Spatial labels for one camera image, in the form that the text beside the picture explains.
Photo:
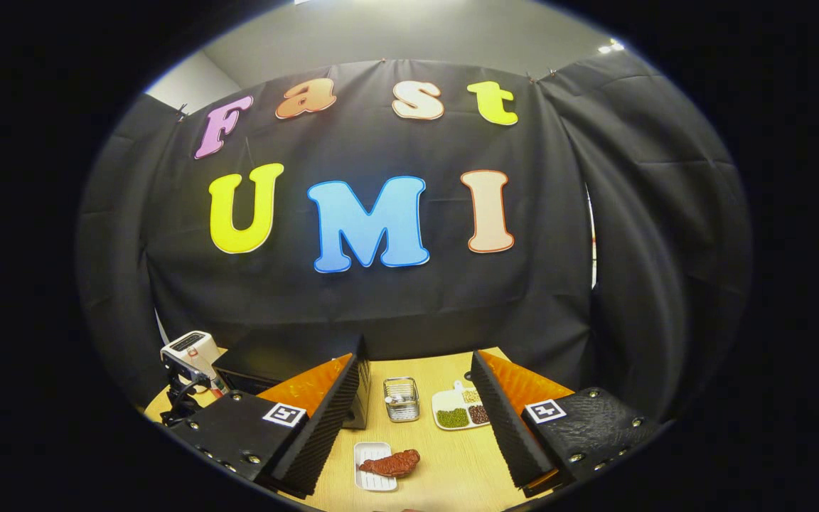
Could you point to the clear plastic bottle red label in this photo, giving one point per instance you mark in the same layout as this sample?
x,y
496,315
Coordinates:
x,y
219,387

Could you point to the black electric oven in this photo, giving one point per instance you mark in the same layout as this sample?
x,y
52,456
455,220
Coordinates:
x,y
288,355

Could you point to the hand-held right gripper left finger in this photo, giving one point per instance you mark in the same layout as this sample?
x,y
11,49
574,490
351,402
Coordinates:
x,y
331,427

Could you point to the black backdrop cloth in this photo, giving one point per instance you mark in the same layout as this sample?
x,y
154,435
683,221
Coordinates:
x,y
416,306

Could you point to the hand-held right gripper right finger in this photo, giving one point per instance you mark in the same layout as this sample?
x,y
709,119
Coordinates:
x,y
502,427

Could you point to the white plate with beans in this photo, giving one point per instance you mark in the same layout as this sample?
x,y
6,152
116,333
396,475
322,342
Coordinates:
x,y
456,412

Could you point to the white ribbed plate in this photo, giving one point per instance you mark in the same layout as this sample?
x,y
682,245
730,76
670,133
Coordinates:
x,y
374,485

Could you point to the white toaster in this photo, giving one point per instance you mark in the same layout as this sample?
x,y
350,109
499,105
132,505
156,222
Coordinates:
x,y
203,352

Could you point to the rectangular ceiling light panel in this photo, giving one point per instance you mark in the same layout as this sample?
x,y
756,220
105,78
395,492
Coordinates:
x,y
610,47

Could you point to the red-brown meat piece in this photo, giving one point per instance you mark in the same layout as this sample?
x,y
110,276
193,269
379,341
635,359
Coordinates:
x,y
392,464

